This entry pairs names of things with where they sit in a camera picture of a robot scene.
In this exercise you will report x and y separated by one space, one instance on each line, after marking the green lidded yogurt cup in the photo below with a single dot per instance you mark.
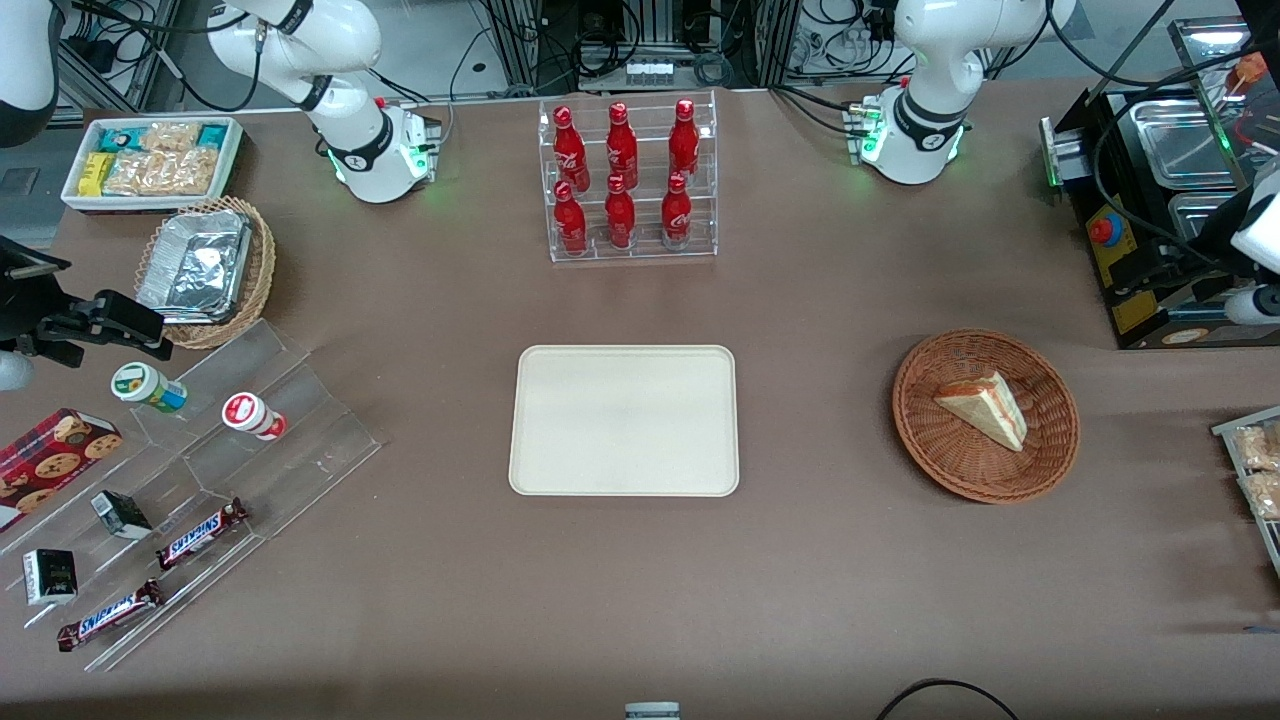
145 387

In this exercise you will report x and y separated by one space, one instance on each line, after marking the snickers chocolate bar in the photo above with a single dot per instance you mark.
110 615
200 533

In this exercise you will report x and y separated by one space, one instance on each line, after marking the teal snack packet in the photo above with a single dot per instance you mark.
212 134
120 138

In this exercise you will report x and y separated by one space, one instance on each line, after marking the yellow snack packet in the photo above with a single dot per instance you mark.
97 173

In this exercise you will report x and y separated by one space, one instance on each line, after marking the cream rectangular serving tray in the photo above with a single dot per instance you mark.
625 420

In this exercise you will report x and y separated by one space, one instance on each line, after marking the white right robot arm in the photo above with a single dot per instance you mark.
350 40

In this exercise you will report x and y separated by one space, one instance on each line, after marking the small black carton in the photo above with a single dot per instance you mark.
50 577
122 514

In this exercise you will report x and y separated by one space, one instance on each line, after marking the red plaid cookie box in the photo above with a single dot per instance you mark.
50 460

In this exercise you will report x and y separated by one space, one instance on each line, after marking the red lidded yogurt cup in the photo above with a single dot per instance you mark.
252 415

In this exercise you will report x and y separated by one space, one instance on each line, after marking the clear bag of crackers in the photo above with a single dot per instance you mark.
190 172
135 173
170 136

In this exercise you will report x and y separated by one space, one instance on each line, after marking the clear bag of fried snacks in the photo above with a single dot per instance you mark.
1265 495
1258 447

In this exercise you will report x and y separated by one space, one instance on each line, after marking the round brown wicker basket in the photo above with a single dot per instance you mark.
940 450

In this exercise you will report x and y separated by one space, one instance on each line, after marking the aluminium foil container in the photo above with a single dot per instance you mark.
195 265

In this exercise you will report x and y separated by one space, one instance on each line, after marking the clear acrylic bottle rack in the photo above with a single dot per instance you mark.
645 255

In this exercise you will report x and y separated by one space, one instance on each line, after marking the grey metal tray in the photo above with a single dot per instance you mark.
1268 545

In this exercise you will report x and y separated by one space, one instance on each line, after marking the black food warmer machine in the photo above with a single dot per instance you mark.
1110 150

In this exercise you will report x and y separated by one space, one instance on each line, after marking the triangular sandwich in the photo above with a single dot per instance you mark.
985 410

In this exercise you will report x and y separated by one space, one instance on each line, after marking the small grey box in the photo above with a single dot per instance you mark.
652 712

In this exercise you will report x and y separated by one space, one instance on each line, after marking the light wicker basket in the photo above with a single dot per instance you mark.
258 275

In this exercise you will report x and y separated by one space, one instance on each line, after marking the clear acrylic stepped display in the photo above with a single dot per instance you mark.
300 450

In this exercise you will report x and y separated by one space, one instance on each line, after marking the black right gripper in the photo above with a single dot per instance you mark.
22 305

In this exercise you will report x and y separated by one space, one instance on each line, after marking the white rectangular snack bin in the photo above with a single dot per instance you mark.
232 160

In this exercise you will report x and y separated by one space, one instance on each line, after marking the red cola bottle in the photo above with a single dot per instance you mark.
684 145
621 148
677 218
620 220
570 150
570 225

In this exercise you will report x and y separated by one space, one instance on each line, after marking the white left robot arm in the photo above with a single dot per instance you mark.
930 60

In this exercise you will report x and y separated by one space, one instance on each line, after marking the steel warmer pan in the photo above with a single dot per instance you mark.
1180 140
1195 210

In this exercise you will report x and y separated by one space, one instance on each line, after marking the white power strip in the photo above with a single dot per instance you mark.
648 70

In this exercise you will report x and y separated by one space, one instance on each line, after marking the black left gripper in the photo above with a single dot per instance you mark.
1212 240

